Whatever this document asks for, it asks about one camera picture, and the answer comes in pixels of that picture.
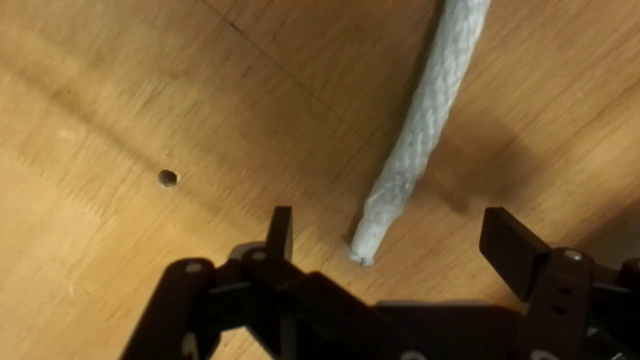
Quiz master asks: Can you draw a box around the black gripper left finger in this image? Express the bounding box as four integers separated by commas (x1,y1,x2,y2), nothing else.
118,204,403,360

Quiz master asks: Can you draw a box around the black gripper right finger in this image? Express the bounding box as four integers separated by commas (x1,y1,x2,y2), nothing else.
478,207,640,360

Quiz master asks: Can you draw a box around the white braided rope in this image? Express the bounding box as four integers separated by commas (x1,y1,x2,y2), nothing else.
347,0,495,269

